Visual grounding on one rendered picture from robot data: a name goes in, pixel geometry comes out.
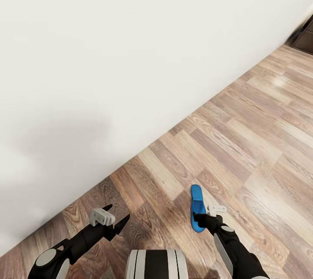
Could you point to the robot trunk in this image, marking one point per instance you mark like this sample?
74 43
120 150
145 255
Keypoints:
156 264

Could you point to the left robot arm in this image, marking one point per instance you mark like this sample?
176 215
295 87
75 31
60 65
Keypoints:
54 263

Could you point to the nightstand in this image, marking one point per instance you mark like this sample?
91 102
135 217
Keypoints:
305 40

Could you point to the sandal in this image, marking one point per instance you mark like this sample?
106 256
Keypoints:
197 206

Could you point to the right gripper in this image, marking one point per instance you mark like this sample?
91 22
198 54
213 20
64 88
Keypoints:
204 220

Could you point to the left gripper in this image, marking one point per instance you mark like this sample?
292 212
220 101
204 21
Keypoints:
92 234

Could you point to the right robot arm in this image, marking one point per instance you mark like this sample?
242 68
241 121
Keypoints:
240 263

